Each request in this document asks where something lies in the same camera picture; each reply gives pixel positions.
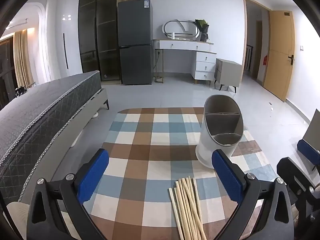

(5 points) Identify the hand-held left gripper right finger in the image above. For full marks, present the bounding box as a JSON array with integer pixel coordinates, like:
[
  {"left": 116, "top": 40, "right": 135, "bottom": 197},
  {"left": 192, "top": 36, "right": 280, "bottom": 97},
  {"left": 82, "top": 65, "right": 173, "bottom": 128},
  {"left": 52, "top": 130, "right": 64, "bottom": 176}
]
[{"left": 211, "top": 149, "right": 295, "bottom": 240}]

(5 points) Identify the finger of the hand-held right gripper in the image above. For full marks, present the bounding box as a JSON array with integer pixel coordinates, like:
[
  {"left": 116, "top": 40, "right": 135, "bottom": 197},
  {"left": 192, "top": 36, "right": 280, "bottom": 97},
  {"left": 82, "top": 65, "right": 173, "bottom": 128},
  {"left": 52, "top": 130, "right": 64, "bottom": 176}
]
[
  {"left": 297, "top": 139, "right": 320, "bottom": 172},
  {"left": 276, "top": 157, "right": 320, "bottom": 240}
]

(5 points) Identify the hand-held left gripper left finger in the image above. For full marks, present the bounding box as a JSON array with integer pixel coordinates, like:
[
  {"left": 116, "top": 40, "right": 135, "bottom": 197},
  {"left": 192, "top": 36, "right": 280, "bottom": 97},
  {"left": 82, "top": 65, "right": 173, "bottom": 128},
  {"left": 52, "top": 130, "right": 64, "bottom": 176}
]
[{"left": 26, "top": 148, "right": 110, "bottom": 240}]

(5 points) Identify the white grey utensil holder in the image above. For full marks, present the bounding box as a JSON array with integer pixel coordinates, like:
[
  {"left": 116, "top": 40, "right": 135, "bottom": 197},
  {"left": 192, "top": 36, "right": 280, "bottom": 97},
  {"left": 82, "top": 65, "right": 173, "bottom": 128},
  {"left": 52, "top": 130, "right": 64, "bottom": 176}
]
[{"left": 195, "top": 94, "right": 244, "bottom": 169}]

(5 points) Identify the bundle of wooden chopsticks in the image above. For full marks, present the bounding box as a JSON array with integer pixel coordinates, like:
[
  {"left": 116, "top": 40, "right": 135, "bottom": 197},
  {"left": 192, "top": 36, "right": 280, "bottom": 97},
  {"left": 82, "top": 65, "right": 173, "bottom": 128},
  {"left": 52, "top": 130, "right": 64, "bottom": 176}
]
[{"left": 169, "top": 176, "right": 207, "bottom": 240}]

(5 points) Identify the grey side table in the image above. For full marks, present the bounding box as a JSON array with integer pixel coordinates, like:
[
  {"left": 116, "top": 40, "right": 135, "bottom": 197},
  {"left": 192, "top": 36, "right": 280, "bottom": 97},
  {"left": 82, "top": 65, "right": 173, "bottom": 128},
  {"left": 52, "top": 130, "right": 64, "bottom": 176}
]
[{"left": 302, "top": 109, "right": 320, "bottom": 143}]

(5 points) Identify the checked tablecloth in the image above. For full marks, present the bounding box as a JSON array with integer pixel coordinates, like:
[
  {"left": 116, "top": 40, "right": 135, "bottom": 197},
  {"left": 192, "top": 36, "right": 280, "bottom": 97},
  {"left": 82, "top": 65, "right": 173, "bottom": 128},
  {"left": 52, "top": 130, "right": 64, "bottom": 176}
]
[{"left": 84, "top": 107, "right": 278, "bottom": 240}]

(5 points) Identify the grey quilted mattress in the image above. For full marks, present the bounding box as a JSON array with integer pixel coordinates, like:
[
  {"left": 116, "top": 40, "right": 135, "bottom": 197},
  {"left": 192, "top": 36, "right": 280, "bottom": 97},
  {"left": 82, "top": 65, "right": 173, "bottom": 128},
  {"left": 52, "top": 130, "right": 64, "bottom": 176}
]
[{"left": 0, "top": 70, "right": 102, "bottom": 203}]

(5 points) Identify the wooden door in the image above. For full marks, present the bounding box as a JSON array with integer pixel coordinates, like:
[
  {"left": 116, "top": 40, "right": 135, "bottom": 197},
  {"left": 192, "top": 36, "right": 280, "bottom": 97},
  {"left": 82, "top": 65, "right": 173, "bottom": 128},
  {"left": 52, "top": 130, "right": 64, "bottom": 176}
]
[{"left": 262, "top": 10, "right": 295, "bottom": 102}]

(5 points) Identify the grey nightstand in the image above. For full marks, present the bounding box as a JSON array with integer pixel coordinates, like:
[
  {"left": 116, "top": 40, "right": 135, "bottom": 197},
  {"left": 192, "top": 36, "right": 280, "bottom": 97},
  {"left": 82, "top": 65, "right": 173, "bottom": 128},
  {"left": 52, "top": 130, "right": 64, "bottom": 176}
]
[{"left": 214, "top": 58, "right": 243, "bottom": 93}]

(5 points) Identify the dark stair railing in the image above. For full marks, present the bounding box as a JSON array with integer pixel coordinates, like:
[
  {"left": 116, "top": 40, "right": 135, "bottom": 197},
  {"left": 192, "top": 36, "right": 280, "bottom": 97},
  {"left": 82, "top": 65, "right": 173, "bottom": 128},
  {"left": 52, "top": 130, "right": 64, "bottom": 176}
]
[{"left": 245, "top": 44, "right": 254, "bottom": 72}]

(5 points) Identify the white dressing table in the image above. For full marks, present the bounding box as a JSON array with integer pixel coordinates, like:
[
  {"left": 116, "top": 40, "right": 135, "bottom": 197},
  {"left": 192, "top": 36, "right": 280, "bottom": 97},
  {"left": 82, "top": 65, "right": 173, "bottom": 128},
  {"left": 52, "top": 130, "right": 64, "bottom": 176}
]
[{"left": 152, "top": 39, "right": 217, "bottom": 84}]

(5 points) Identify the dark glass window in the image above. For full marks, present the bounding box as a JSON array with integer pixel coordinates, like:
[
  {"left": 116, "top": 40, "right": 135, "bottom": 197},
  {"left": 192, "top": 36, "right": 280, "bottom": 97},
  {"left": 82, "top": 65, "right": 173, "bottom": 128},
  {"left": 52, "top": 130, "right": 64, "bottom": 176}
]
[{"left": 0, "top": 36, "right": 18, "bottom": 110}]

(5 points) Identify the beige curtain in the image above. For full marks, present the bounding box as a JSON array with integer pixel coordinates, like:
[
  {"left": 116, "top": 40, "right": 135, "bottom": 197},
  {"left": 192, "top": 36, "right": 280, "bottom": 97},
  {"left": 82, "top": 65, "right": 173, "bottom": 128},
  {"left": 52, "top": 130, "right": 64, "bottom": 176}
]
[{"left": 12, "top": 29, "right": 34, "bottom": 89}]

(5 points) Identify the white wardrobe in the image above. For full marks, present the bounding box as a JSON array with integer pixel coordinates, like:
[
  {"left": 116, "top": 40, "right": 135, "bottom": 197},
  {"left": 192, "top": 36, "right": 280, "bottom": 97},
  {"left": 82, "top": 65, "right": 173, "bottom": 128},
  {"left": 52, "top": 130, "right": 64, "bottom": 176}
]
[{"left": 37, "top": 0, "right": 84, "bottom": 80}]

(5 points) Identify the grey refrigerator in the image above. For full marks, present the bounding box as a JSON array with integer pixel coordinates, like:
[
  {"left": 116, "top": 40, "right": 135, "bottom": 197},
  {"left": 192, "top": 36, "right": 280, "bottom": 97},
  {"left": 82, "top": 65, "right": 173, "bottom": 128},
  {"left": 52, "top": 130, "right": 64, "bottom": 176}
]
[{"left": 117, "top": 0, "right": 153, "bottom": 85}]

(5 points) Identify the dark glass cabinet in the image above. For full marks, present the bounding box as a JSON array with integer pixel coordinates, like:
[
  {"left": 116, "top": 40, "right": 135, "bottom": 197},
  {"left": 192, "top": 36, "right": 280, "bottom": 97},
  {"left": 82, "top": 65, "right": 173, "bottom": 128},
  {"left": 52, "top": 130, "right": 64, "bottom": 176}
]
[{"left": 78, "top": 0, "right": 122, "bottom": 84}]

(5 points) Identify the oval mirror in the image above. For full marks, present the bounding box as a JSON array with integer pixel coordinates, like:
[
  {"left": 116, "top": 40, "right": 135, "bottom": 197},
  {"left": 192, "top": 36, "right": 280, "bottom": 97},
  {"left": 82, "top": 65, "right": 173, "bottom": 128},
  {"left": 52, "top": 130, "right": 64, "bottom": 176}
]
[{"left": 162, "top": 19, "right": 202, "bottom": 42}]

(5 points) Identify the wooden door frame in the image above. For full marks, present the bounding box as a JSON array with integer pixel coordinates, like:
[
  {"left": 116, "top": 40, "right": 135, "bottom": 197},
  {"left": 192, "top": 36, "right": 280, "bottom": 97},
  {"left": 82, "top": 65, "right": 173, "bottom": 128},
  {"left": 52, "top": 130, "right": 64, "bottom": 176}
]
[{"left": 242, "top": 0, "right": 272, "bottom": 80}]

